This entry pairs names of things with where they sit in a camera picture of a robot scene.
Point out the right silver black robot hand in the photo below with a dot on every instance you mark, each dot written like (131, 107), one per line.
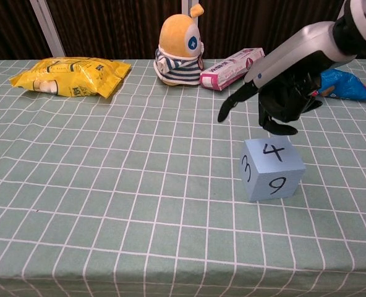
(289, 74)

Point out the light blue numbered foam cube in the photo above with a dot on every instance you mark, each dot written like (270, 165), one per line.
(272, 173)

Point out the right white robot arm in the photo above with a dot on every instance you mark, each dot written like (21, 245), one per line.
(360, 21)

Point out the blue snack bag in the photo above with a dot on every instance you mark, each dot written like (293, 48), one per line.
(347, 86)

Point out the pink and white toothpaste box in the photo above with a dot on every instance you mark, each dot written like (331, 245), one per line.
(226, 72)

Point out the yellow plush toy striped shirt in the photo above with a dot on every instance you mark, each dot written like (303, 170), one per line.
(178, 52)

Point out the dark brown curtain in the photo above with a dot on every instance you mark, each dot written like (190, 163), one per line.
(115, 28)

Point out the green white checked tablecloth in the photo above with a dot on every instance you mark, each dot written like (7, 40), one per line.
(124, 191)

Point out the yellow snack bag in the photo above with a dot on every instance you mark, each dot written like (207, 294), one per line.
(74, 75)

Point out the white metal frame post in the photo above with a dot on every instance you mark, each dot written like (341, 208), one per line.
(342, 12)
(48, 28)
(187, 15)

